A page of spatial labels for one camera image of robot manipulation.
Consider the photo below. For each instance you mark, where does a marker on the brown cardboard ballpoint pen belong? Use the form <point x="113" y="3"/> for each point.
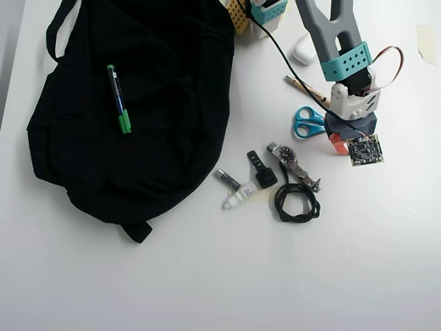
<point x="310" y="91"/>

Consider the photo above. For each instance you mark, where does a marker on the white dropper bottle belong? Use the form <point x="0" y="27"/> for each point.
<point x="245" y="191"/>

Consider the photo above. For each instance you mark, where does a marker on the yellow and teal robot base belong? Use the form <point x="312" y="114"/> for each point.
<point x="272" y="12"/>

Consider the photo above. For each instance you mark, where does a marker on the green capped marker pen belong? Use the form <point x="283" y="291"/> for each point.
<point x="117" y="93"/>

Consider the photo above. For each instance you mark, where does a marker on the black fabric bag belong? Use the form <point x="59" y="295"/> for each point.
<point x="138" y="155"/>

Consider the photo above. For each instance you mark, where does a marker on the white earbuds charging case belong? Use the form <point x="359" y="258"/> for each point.
<point x="302" y="51"/>

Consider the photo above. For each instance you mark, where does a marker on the silver metal wristwatch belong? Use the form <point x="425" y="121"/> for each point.
<point x="286" y="154"/>

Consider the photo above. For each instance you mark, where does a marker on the bare camera circuit board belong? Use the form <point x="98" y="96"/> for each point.
<point x="365" y="150"/>

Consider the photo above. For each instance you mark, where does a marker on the beige masking tape piece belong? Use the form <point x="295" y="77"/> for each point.
<point x="427" y="45"/>

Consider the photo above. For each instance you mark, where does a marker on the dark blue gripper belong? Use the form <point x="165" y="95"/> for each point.
<point x="337" y="144"/>

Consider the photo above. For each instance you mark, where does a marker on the grey cylindrical battery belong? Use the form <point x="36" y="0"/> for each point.
<point x="227" y="178"/>

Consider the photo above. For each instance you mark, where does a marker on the black fitness band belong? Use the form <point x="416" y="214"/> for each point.
<point x="265" y="179"/>

